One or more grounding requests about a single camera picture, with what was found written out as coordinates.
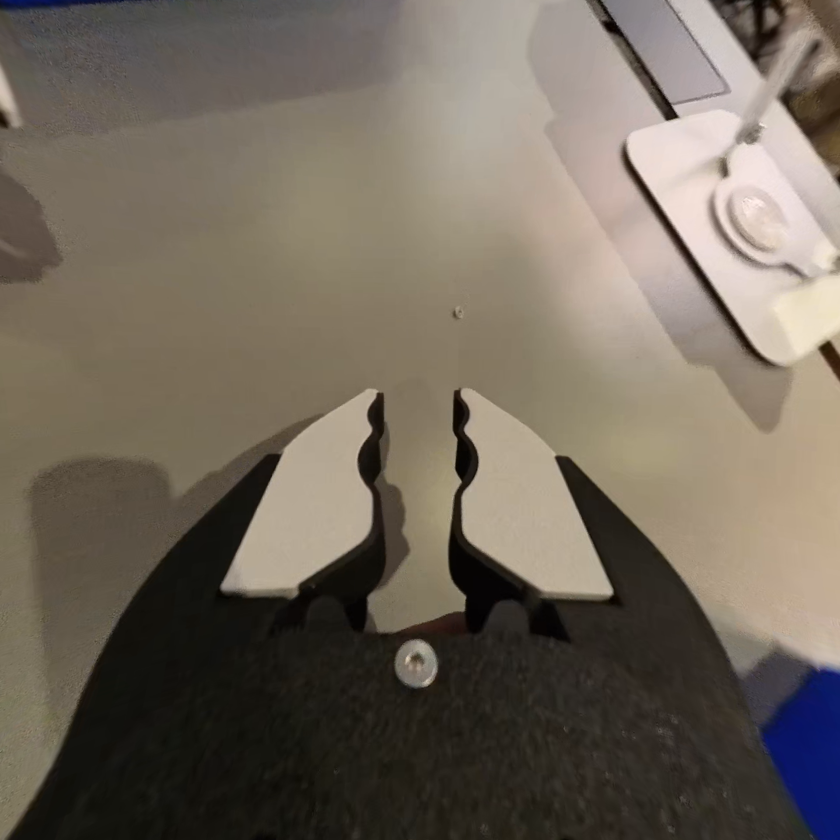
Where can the dark table inset panel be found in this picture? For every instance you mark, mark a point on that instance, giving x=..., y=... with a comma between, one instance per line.
x=669, y=46

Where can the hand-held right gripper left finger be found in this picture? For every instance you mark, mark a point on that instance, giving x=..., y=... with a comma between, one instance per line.
x=308, y=518

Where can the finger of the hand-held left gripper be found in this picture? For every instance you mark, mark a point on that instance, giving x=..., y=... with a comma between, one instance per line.
x=8, y=98

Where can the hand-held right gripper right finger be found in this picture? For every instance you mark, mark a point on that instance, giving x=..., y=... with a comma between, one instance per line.
x=525, y=518

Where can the white metal display stand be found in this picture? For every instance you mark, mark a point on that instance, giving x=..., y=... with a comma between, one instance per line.
x=676, y=170

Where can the blue plastic shelf bin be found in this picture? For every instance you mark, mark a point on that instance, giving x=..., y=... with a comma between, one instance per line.
x=807, y=754

